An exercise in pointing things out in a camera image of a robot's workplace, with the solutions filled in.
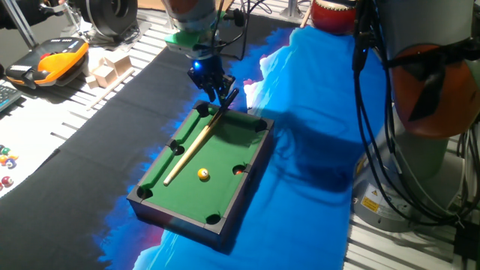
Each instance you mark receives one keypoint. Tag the large wooden cube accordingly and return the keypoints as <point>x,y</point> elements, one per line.
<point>119,63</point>

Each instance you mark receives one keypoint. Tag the gloved person hand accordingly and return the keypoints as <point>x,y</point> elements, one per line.
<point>52,6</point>

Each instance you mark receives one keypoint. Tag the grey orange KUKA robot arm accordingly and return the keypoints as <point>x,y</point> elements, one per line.
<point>423,22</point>

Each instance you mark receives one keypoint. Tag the orange black teach pendant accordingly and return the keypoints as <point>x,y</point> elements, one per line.
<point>56,63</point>

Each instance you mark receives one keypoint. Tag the flat wooden block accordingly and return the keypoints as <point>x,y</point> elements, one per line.
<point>102,62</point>

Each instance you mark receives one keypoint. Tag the silver fan base plate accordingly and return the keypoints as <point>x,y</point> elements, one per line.
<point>140,33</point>

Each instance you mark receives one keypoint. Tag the black computer keyboard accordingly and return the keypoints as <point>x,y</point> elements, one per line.
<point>6,96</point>

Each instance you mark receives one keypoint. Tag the small wooden block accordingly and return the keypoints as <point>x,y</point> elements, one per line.
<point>92,81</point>

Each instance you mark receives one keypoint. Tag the thin wooden stick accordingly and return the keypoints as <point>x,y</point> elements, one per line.
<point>110,89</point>

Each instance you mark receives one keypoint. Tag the silver handheld control device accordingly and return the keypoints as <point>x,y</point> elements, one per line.
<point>71,18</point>

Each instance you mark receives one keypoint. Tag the yellow striped pool ball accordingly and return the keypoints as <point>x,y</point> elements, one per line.
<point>13,155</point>

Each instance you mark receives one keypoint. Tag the red drum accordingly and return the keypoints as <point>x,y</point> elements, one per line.
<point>332,18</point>

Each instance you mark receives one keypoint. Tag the blue and black cloth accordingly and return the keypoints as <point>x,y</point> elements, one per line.
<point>75,187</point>

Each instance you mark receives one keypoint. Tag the orange pool ball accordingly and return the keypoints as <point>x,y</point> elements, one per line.
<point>3,159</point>

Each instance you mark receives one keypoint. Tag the black sleeved forearm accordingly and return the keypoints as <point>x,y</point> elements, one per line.
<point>18,13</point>

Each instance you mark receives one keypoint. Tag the green pool ball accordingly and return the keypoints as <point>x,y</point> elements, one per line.
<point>5,150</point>

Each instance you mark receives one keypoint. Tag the mini green pool table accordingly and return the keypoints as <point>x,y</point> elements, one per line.
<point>210,195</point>

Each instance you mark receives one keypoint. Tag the aluminium frame bar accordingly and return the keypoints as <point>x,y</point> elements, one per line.
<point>294,9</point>

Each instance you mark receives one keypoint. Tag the slanted aluminium frame post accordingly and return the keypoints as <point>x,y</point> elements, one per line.
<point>20,24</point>

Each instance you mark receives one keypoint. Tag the wooden drumstick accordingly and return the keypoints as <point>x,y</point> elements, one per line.
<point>305,17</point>

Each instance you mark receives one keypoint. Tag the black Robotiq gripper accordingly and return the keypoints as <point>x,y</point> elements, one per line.
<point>210,75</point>

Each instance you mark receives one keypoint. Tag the purple pool ball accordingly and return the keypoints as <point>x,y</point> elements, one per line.
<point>10,163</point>

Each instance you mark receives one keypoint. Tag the medium wooden cube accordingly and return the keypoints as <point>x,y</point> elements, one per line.
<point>105,76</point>

